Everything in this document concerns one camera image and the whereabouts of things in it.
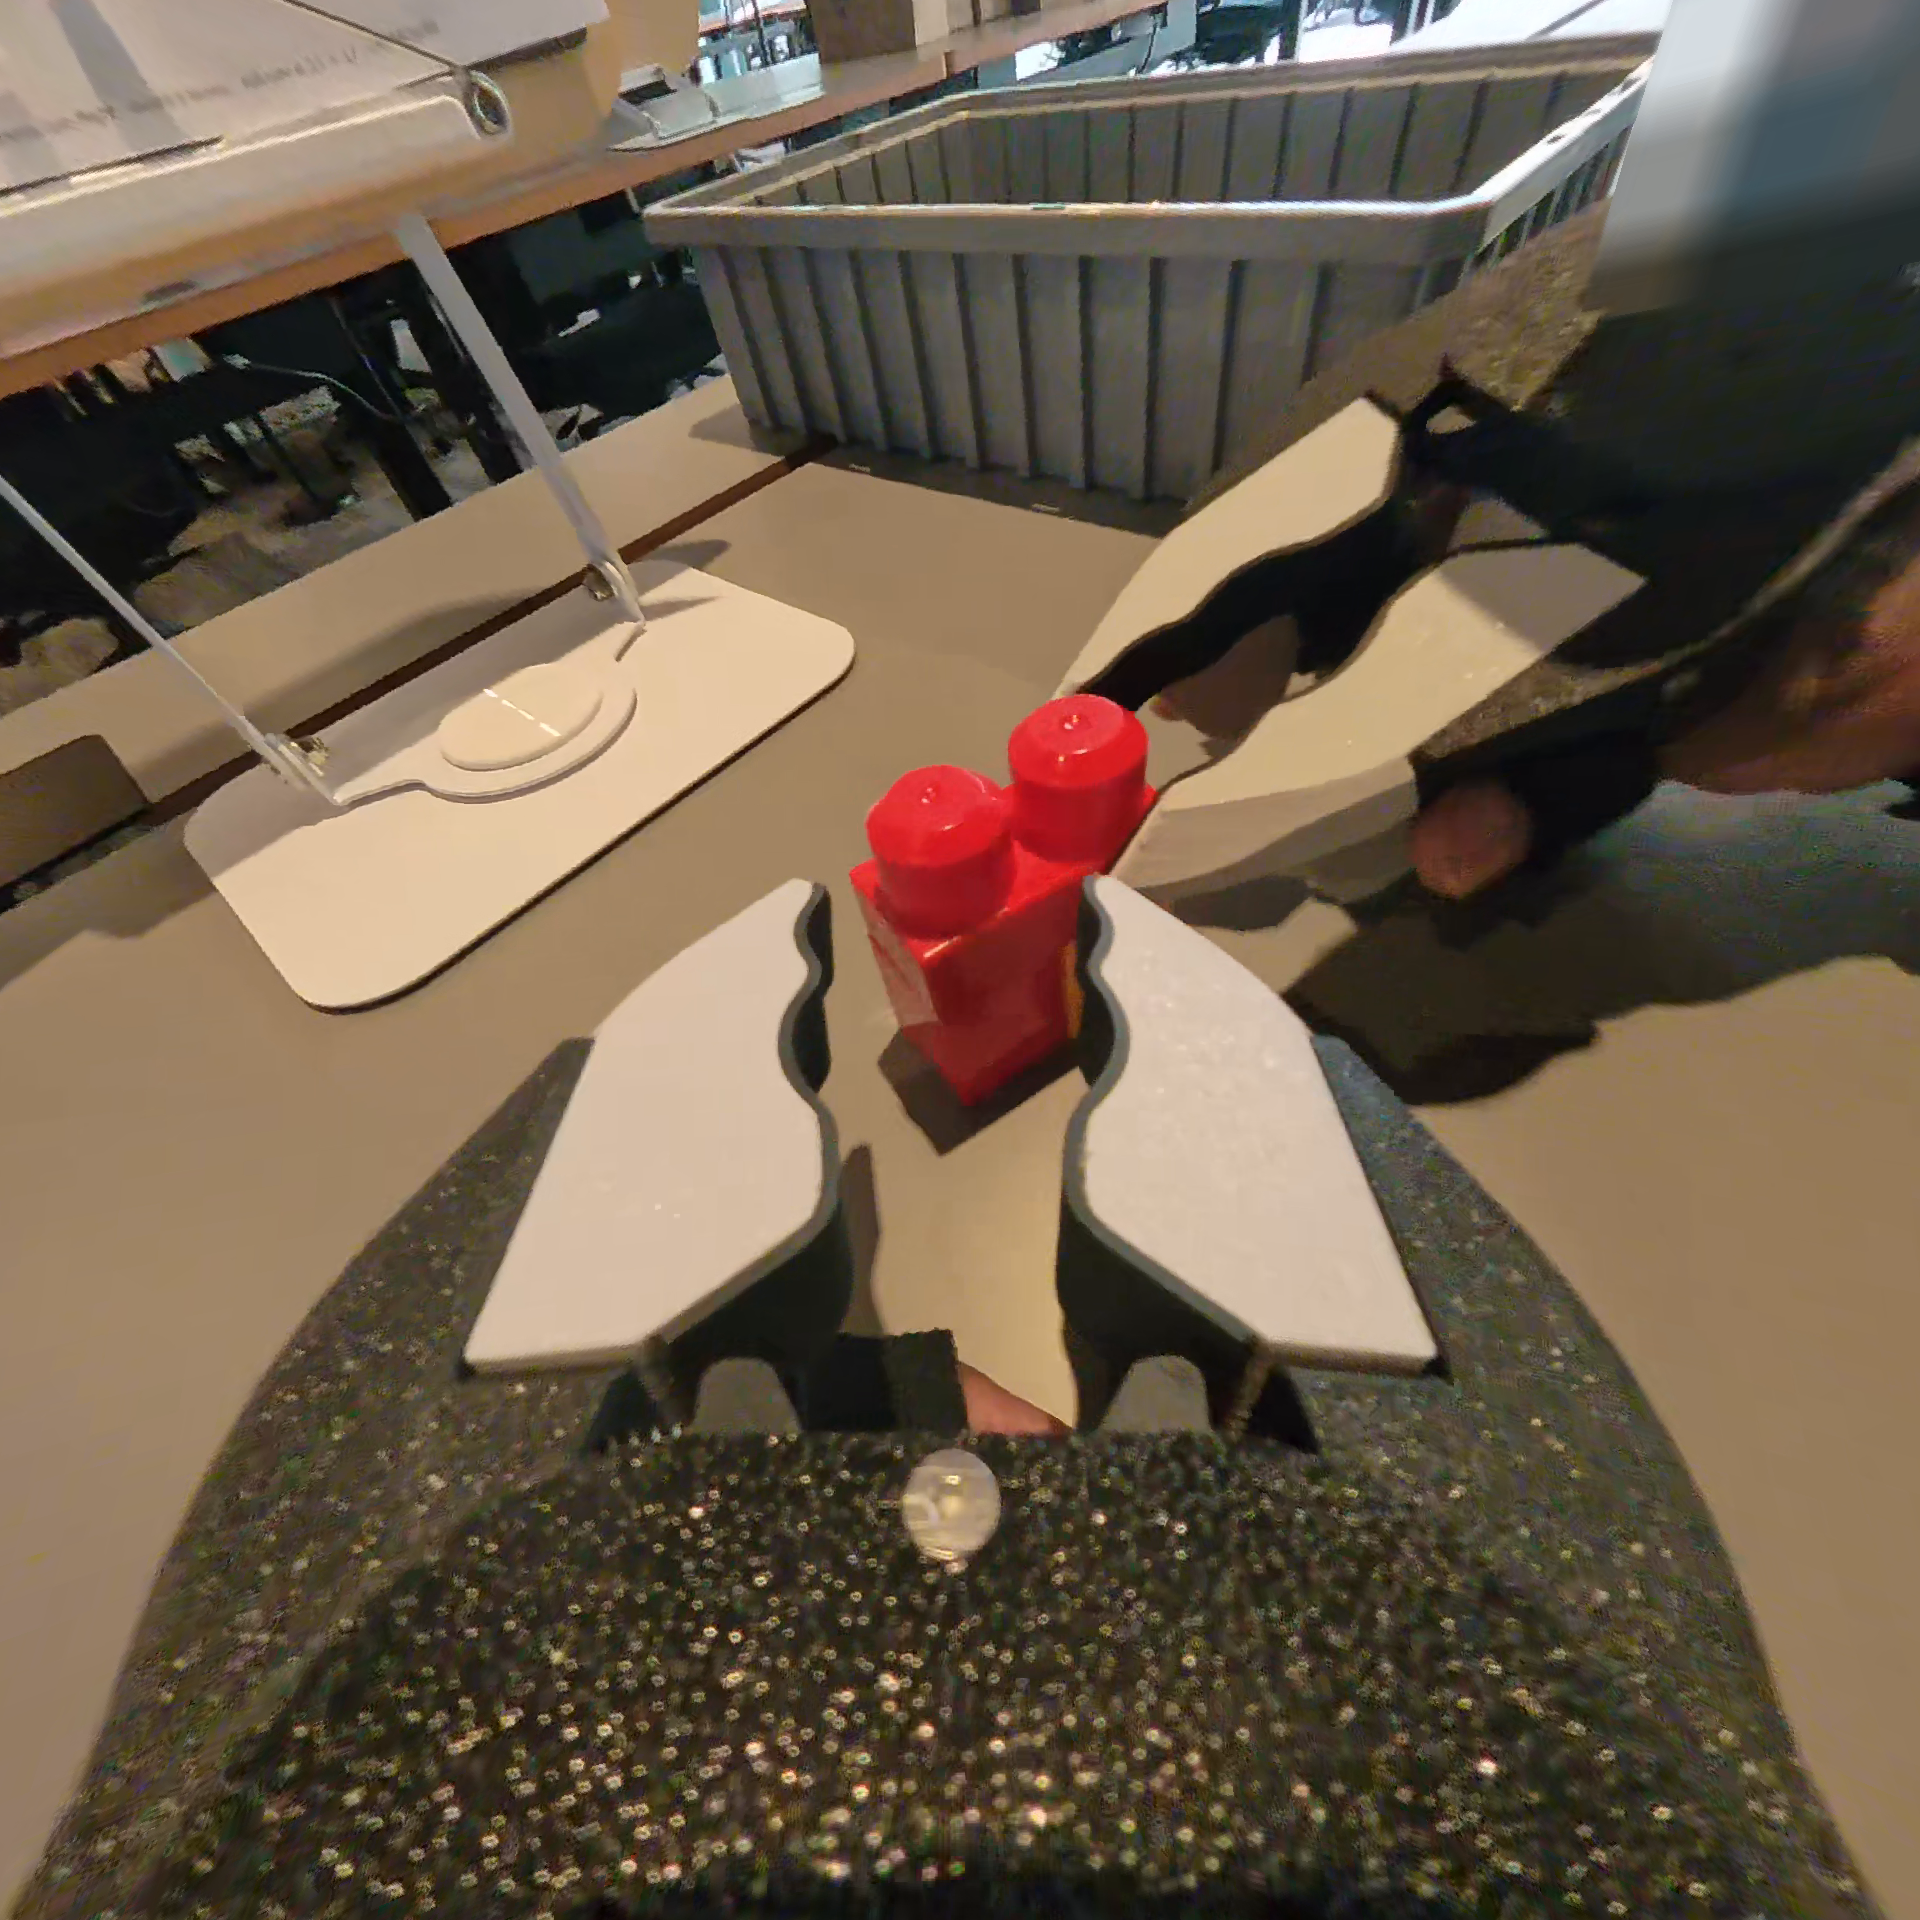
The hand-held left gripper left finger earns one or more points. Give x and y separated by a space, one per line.
660 1154

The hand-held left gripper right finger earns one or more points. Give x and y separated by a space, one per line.
1230 1154

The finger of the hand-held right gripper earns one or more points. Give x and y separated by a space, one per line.
1351 720
1261 494

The red two-stud building block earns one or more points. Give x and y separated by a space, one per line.
991 930

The person's right hand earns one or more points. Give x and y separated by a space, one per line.
1800 704

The grey plastic bin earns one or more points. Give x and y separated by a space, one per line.
1141 300

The white sign stand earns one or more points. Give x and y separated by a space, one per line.
510 781

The stack of cardboard boxes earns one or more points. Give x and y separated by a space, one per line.
862 23

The printed instruction sheet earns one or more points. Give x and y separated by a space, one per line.
180 91

